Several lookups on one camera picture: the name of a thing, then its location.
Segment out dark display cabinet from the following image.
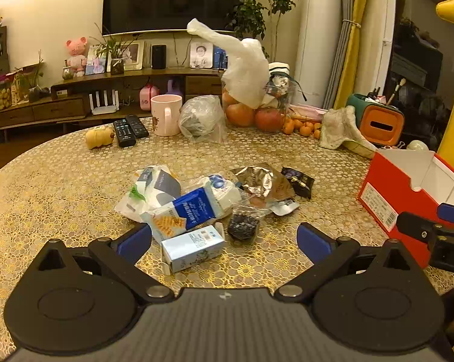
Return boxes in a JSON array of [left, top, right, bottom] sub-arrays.
[[385, 15, 447, 148]]

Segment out black speaker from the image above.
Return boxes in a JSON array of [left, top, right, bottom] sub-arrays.
[[151, 44, 167, 70]]

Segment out red cardboard box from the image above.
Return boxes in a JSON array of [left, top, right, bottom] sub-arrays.
[[358, 150, 454, 268]]

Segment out white and grey snack bag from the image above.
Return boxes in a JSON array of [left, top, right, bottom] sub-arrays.
[[114, 165, 182, 223]]

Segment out silver photo frame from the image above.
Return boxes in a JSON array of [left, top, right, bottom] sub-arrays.
[[121, 41, 145, 71]]

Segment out blue picture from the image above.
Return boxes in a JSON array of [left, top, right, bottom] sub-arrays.
[[214, 47, 228, 71]]

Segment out pink jar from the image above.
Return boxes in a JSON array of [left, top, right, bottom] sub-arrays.
[[139, 85, 160, 112]]

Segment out clear packet of dark snacks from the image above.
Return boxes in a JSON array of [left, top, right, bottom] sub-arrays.
[[227, 204, 267, 244]]

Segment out box of yellow snacks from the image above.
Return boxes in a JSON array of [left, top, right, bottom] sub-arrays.
[[0, 71, 32, 111]]

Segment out pink bear toy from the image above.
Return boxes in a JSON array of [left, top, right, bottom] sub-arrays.
[[65, 37, 89, 78]]

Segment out white portrait photo frame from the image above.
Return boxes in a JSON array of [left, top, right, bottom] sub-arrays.
[[190, 41, 214, 69]]

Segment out white plastic bag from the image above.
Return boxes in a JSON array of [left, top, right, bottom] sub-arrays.
[[186, 17, 270, 109]]

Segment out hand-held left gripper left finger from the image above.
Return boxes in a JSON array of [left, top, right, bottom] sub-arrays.
[[26, 222, 175, 304]]

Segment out colourful photo frame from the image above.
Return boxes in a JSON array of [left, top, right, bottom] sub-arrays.
[[85, 44, 109, 75]]

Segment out white round packet blue label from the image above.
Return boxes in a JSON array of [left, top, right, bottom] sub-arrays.
[[189, 174, 243, 219]]

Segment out black remote control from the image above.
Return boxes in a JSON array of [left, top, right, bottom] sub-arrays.
[[126, 115, 150, 139], [113, 119, 137, 148]]

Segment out clear plastic bag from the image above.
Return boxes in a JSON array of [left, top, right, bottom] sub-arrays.
[[179, 95, 228, 144]]

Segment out white column air conditioner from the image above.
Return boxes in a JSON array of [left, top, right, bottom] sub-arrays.
[[295, 0, 343, 108]]

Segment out white router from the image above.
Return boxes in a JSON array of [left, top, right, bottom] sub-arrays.
[[89, 90, 120, 116]]

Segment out beige cloth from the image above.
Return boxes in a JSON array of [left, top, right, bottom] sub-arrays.
[[319, 106, 378, 159]]

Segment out wooden television cabinet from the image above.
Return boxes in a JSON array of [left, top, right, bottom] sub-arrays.
[[0, 66, 228, 132]]

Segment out blue cracker packet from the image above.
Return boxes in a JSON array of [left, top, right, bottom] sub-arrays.
[[141, 186, 218, 244]]

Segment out yellow curtain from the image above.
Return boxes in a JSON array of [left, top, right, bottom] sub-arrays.
[[334, 0, 374, 110]]

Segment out white hat doll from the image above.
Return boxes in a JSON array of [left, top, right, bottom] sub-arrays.
[[268, 62, 292, 96]]

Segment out green potted tree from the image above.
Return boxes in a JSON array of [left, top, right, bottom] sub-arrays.
[[227, 0, 301, 65]]

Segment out light blue carton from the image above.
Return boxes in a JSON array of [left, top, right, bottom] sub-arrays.
[[161, 224, 226, 274]]

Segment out plant in glass vase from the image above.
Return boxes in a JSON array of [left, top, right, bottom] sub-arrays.
[[89, 23, 145, 75]]

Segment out black snack packet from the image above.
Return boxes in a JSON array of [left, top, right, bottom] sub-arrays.
[[281, 166, 314, 200]]

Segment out cosmetics on tissue box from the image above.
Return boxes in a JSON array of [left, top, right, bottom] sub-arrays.
[[364, 78, 407, 105]]

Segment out pink flat box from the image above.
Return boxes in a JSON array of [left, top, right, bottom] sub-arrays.
[[289, 103, 328, 120]]

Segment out gold lace-patterned desktop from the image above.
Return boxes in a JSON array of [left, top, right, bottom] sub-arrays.
[[0, 116, 454, 362]]

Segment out pile of small tangerines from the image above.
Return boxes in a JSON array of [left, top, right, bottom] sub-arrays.
[[282, 117, 322, 139]]

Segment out pink mug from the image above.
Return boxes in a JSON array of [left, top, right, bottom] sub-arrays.
[[151, 95, 183, 137]]

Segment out grey curtain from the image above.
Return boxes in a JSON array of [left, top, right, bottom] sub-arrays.
[[323, 0, 358, 110]]

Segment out black television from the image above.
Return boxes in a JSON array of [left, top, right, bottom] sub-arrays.
[[102, 0, 247, 37]]

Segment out silver foil wrapper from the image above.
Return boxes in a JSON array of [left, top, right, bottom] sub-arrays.
[[230, 163, 295, 200]]

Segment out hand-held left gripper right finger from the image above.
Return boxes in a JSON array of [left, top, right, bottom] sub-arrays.
[[275, 222, 425, 304]]

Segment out yellow giraffe toy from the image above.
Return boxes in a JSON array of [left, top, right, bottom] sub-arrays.
[[436, 0, 454, 362]]

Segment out orange and green tissue box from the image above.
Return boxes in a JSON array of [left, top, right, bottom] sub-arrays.
[[345, 94, 405, 146]]

